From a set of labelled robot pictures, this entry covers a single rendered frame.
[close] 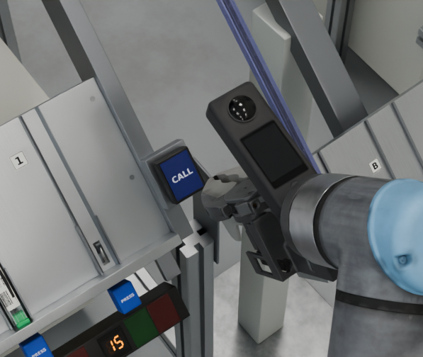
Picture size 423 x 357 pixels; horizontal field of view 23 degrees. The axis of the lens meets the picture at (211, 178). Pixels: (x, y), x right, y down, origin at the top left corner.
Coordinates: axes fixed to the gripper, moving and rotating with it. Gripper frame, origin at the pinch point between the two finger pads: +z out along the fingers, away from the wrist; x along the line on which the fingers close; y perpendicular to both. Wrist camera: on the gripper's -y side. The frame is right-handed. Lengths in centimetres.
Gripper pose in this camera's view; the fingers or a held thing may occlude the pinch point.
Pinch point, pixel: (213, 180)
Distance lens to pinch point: 100.9
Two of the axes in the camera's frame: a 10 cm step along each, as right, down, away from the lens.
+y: 4.4, 8.6, 2.6
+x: 8.0, -5.0, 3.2
